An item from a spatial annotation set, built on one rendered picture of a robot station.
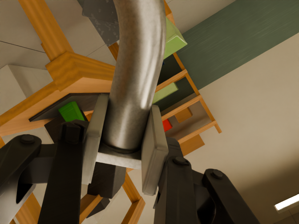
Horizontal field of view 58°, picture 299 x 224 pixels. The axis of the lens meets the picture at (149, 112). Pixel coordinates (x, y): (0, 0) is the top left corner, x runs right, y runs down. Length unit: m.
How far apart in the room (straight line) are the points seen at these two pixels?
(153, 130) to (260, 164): 6.28
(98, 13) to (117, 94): 0.07
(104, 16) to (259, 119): 6.09
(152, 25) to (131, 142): 0.08
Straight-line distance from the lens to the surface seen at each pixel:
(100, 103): 0.18
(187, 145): 5.65
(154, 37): 0.17
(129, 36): 0.17
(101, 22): 0.23
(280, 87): 6.33
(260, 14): 6.42
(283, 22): 6.49
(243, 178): 6.46
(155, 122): 0.17
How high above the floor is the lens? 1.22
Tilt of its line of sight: 1 degrees down
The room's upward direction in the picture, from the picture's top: 150 degrees clockwise
